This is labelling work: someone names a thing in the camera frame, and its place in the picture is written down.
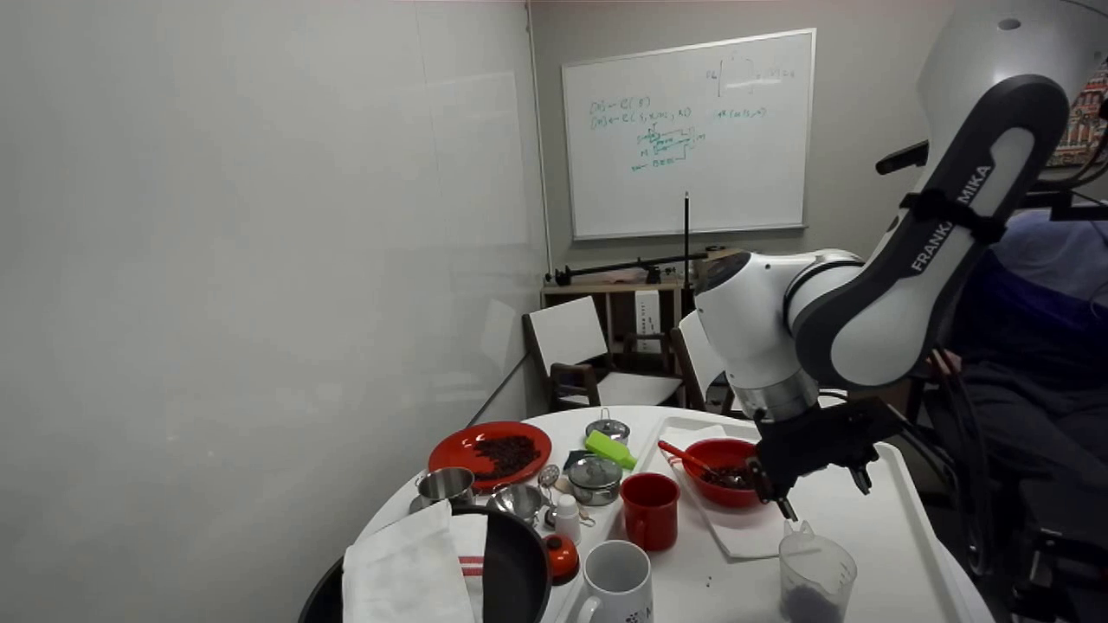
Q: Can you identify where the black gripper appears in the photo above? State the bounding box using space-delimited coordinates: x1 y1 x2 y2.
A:
749 394 910 528

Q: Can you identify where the clear plastic measuring jug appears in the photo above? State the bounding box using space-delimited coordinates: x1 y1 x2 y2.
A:
776 521 863 623

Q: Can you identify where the coffee beans heap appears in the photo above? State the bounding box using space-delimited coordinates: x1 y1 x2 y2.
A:
783 586 850 623
702 461 762 491

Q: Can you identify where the white paper napkin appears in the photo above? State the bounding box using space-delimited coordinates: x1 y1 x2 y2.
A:
688 490 798 563

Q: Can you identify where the red bowl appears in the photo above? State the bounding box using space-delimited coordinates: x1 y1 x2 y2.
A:
682 436 774 513

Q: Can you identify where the white plastic tray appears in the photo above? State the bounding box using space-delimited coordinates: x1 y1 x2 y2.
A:
539 406 998 623

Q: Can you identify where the small spoon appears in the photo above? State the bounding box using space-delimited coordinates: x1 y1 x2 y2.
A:
655 436 726 481

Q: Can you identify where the red cup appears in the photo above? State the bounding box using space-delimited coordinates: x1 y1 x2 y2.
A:
619 472 682 553

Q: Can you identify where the white flat box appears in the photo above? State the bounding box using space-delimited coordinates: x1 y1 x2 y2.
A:
592 372 685 409

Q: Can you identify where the green lid container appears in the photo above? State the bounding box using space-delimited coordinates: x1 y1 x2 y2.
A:
581 416 642 475

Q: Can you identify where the glass jar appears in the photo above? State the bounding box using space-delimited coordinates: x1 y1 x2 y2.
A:
560 446 624 510

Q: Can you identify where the white mug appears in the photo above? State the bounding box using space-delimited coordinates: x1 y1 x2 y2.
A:
568 537 659 623

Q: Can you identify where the wooden shelf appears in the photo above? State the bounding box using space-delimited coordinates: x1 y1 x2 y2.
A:
539 258 740 409

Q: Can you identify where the small white shaker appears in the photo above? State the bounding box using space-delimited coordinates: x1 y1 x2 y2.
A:
552 491 586 546

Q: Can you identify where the small red pot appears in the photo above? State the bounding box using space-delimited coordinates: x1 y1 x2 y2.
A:
539 531 581 589

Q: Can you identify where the black tripod boom stand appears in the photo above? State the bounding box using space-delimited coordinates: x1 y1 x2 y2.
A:
552 192 740 320

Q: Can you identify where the white paper on stand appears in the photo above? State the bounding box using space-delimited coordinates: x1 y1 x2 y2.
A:
527 293 613 378

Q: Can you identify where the metal cup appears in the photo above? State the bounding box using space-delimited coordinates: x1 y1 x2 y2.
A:
487 481 553 537
414 463 479 517

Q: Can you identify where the black frying pan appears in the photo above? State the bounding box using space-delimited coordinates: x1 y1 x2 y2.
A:
480 506 553 623

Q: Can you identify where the red plate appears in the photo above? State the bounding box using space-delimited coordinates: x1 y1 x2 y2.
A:
425 420 553 499

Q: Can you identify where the whiteboard with green writing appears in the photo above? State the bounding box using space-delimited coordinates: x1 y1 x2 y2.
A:
560 25 821 245

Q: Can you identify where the white cloth red stripe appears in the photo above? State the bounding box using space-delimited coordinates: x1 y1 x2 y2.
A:
341 499 494 623

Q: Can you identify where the wall poster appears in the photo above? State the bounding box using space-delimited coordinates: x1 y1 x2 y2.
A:
1043 77 1108 177

